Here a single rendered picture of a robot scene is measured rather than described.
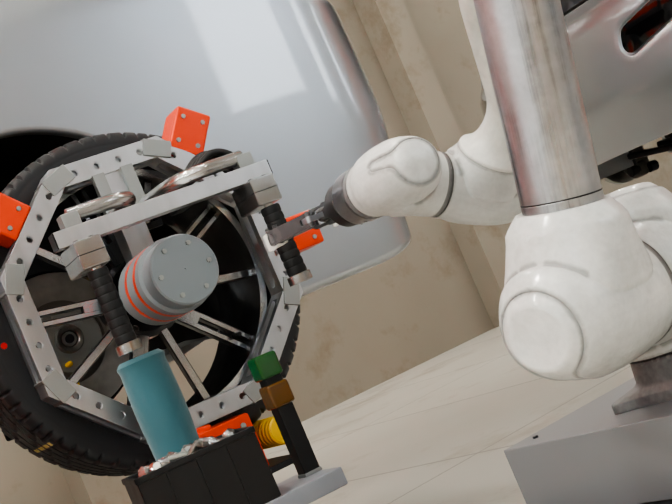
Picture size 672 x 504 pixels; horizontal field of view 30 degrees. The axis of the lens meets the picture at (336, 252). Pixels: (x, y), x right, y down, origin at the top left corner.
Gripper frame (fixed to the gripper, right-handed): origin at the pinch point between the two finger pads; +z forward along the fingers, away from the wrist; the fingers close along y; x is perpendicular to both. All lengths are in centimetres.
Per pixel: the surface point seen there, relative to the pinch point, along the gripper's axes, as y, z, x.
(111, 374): -15, 83, -8
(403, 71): 515, 685, 150
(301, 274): -0.5, 6.0, -6.8
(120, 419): -33.7, 28.7, -17.7
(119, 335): -35.1, 6.9, -4.9
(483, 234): 523, 684, -4
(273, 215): -0.8, 6.5, 4.7
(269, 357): -16.9, -3.9, -17.8
